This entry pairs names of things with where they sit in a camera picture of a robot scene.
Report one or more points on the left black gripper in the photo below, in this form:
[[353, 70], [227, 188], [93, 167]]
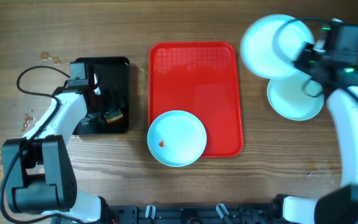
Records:
[[112, 103]]

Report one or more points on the green and yellow sponge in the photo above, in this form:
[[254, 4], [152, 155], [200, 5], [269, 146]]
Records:
[[113, 116]]

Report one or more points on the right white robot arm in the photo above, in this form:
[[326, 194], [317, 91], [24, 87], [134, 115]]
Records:
[[334, 66]]

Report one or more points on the black water tray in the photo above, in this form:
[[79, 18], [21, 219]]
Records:
[[114, 73]]

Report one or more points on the light blue plate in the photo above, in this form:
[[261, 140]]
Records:
[[270, 44], [297, 98], [176, 138]]

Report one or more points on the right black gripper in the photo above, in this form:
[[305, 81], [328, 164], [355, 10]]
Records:
[[301, 63]]

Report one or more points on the red plastic tray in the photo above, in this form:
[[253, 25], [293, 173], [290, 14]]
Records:
[[202, 79]]

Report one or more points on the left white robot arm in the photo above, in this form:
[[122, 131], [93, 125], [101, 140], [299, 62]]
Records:
[[38, 175]]

